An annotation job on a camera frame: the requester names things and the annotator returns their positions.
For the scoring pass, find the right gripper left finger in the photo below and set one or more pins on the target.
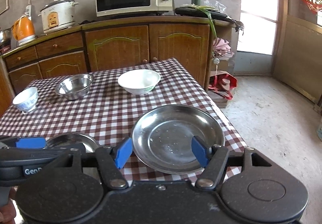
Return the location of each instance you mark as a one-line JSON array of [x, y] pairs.
[[110, 160]]

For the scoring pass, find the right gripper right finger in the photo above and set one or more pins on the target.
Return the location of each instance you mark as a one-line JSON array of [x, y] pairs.
[[213, 160]]

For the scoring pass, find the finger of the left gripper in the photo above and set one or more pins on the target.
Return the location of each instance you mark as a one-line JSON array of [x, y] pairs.
[[24, 142]]

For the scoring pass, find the large steel plate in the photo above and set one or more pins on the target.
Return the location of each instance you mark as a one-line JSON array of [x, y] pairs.
[[73, 140]]

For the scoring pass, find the small steel bowl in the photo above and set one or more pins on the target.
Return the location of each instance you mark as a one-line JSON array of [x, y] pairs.
[[74, 87]]

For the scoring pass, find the person's left hand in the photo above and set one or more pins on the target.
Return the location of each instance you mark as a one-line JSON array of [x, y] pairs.
[[8, 212]]

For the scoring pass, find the blue patterned porcelain bowl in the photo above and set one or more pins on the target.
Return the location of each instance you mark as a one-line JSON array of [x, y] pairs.
[[26, 100]]

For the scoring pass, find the brown checkered tablecloth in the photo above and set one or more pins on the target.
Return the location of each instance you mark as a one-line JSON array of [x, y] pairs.
[[107, 113]]

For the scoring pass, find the red gift bag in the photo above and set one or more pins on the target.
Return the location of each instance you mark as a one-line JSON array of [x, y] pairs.
[[222, 83]]

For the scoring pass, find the white green-patterned bowl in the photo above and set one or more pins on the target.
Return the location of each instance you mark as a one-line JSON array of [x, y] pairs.
[[139, 82]]

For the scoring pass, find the wooden drawer cabinet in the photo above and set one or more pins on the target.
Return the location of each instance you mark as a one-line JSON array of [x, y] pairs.
[[61, 53]]

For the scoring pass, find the steel pot on cooker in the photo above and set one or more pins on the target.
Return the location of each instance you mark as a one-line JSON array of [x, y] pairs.
[[5, 40]]

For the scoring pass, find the pink folded umbrella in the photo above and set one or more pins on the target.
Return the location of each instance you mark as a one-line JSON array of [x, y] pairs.
[[221, 48]]

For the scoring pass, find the orange electric kettle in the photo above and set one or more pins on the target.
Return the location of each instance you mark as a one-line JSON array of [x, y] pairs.
[[23, 30]]

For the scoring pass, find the wooden two-door cabinet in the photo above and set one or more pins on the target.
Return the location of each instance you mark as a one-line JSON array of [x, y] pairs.
[[142, 40]]

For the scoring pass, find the white power strip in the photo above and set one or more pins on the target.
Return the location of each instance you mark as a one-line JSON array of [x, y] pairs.
[[28, 11]]

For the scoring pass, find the white rice cooker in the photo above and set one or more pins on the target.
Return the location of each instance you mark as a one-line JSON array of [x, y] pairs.
[[58, 15]]

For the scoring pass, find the black induction cooktop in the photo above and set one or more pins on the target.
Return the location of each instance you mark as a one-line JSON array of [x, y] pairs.
[[208, 12]]

